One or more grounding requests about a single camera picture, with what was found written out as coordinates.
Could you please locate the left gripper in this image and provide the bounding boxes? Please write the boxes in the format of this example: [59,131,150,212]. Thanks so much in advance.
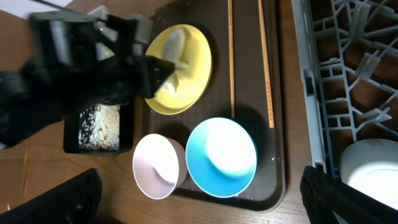
[62,14,175,106]

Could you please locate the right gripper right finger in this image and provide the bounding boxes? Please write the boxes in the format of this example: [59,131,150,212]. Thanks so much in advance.
[300,166,397,223]

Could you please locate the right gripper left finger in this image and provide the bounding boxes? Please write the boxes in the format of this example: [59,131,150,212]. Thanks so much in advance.
[1,168,103,224]

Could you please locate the white napkin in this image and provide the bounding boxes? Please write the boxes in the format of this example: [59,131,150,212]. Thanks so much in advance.
[160,28,189,96]

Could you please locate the yellow plate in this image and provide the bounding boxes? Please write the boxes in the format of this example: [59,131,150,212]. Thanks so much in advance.
[146,24,212,115]

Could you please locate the white cup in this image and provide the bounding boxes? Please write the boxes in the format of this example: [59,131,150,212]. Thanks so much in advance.
[338,139,397,209]

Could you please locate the white bowl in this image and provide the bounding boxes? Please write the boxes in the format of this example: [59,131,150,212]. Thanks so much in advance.
[132,134,188,200]

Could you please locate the wooden chopstick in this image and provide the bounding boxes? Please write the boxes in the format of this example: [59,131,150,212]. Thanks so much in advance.
[228,0,235,118]
[257,0,275,128]

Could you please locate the blue bowl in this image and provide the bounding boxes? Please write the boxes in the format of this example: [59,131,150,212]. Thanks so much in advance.
[185,118,257,198]

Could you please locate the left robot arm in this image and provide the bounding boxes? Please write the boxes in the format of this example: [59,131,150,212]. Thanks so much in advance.
[1,10,176,149]

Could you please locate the black waste tray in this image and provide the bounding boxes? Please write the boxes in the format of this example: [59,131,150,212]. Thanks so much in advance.
[63,103,134,156]

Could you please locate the grey dishwasher rack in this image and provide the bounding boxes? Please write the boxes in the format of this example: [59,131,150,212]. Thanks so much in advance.
[292,0,397,178]

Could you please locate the rice and food scraps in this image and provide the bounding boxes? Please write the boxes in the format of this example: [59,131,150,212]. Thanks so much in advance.
[78,104,120,151]

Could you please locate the brown serving tray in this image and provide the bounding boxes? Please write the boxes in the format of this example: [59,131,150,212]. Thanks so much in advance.
[143,0,285,212]

